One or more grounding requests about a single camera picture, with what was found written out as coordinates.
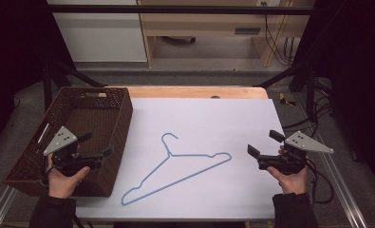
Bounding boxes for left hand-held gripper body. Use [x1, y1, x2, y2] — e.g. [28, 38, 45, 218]
[43, 125, 104, 178]

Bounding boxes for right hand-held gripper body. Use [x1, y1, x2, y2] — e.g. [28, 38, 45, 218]
[256, 130, 335, 176]

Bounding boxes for person's right hand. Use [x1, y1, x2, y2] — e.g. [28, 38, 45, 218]
[266, 166, 309, 195]

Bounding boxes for person's left hand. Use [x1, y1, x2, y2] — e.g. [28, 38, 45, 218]
[47, 154, 91, 200]

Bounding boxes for white stick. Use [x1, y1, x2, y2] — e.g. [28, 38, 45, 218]
[37, 123, 50, 144]

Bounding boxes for brown wicker basket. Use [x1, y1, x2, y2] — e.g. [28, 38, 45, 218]
[2, 86, 134, 199]

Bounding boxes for yellow and black tool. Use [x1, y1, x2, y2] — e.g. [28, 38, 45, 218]
[278, 92, 297, 107]

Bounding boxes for white paper sheet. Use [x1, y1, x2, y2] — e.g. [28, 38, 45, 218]
[75, 97, 286, 221]

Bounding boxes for black curtain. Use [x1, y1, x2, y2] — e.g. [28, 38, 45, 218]
[0, 0, 72, 156]
[291, 0, 375, 184]

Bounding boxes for white cabinet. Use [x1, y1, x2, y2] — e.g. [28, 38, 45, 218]
[47, 0, 148, 64]

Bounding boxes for grey vent panel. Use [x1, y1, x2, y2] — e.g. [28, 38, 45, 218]
[234, 27, 261, 35]

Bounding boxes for light wooden desk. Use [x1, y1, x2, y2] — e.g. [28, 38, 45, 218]
[137, 0, 316, 68]

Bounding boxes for black object under desk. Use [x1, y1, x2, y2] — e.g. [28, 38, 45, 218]
[160, 35, 197, 46]

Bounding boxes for black floor cables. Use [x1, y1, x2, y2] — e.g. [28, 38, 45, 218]
[282, 77, 335, 131]

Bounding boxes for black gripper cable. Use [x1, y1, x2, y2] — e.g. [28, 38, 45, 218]
[38, 162, 55, 188]
[306, 158, 335, 205]

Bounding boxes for black metal frame strut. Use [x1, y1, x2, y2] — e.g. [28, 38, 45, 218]
[42, 60, 107, 111]
[256, 58, 318, 122]

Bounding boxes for aluminium rail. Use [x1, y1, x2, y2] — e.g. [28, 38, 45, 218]
[312, 131, 370, 228]
[0, 185, 19, 228]

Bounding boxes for blue wire clothes hanger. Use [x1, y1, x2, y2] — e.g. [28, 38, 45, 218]
[121, 132, 234, 207]

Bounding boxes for black hanging cables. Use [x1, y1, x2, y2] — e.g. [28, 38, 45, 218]
[261, 1, 295, 67]

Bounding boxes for black horizontal frame bar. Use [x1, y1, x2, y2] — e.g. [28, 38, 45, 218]
[47, 4, 314, 15]

